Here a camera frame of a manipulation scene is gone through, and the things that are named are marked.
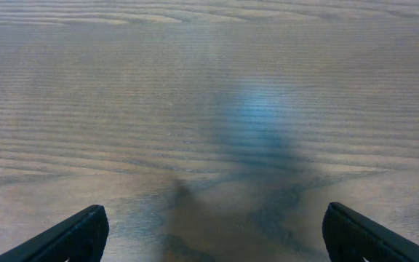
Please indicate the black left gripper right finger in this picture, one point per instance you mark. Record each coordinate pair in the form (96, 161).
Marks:
(351, 237)

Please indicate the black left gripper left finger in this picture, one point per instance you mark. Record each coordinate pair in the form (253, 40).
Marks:
(79, 238)

